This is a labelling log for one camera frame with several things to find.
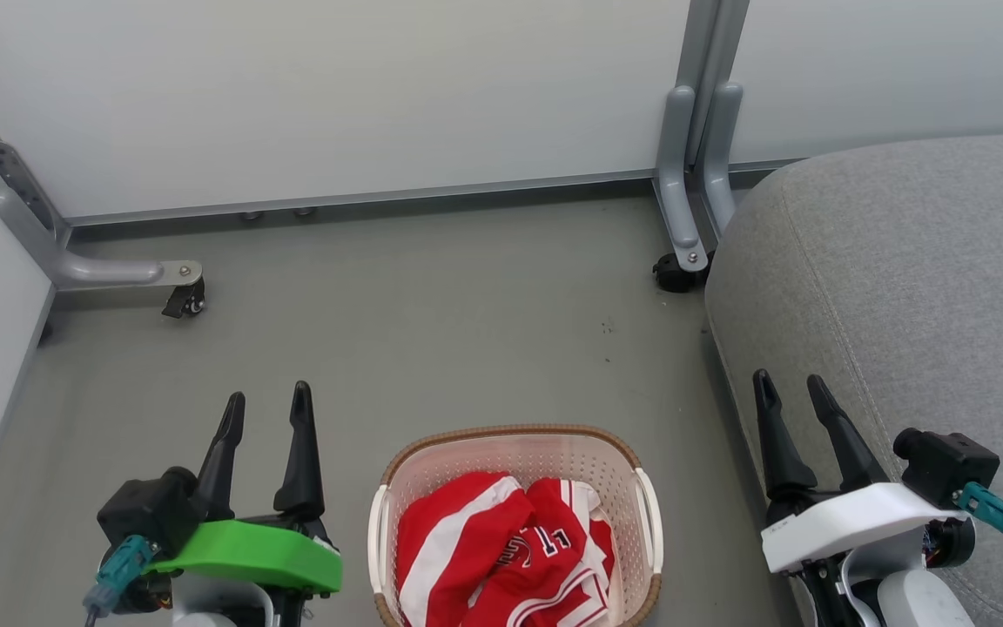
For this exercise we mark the red shorts with white stripe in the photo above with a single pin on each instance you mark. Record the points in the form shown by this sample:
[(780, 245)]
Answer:
[(449, 540)]

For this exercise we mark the red white striped jersey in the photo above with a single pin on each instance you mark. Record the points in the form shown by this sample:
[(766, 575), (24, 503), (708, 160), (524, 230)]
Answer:
[(595, 531)]

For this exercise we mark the black caster wheel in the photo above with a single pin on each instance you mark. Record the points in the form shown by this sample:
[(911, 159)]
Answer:
[(185, 301), (674, 273)]

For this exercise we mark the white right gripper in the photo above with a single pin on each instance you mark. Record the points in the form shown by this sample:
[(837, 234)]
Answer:
[(850, 522)]

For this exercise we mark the grey partition bottom rail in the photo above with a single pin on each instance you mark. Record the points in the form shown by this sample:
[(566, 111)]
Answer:
[(380, 198)]

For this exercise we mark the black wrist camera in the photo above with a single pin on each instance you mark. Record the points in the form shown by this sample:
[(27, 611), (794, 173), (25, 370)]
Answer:
[(945, 466), (149, 514)]

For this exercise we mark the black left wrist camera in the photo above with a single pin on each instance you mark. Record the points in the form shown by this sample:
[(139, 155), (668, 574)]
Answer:
[(149, 514)]

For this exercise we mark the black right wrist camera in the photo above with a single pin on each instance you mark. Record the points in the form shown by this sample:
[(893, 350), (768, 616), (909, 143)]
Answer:
[(945, 466)]

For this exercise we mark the beige plastic laundry basket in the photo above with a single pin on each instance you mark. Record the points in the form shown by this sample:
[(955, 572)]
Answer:
[(510, 453)]

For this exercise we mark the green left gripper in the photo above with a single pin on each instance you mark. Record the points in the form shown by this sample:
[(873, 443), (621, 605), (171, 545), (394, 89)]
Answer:
[(249, 553)]

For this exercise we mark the grey fabric sofa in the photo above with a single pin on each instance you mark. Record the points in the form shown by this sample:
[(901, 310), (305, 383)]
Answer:
[(902, 287)]

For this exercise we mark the long grey partition foot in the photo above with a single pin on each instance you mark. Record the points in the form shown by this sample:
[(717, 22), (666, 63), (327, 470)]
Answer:
[(92, 270)]

